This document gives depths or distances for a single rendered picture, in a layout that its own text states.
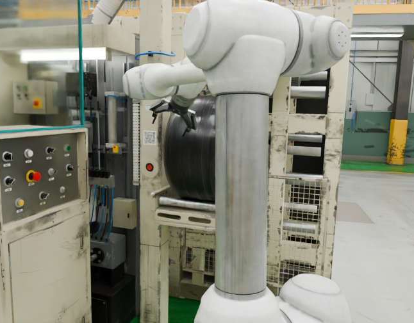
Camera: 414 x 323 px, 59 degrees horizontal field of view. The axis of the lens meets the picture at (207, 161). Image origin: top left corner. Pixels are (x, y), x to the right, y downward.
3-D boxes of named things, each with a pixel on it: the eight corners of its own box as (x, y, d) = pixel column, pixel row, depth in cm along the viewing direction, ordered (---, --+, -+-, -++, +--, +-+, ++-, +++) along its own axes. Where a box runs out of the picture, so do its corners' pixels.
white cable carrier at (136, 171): (132, 184, 201) (132, 97, 194) (137, 182, 206) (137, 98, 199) (140, 185, 200) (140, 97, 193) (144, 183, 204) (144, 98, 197)
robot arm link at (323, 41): (300, 29, 86) (253, 19, 79) (366, 8, 70) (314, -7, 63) (298, 85, 87) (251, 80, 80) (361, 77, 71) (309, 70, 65)
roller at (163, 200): (157, 205, 188) (157, 197, 187) (161, 203, 192) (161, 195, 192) (222, 213, 177) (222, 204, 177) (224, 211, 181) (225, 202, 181)
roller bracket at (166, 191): (150, 211, 186) (150, 193, 184) (179, 195, 223) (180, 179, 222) (156, 212, 185) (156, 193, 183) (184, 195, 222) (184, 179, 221)
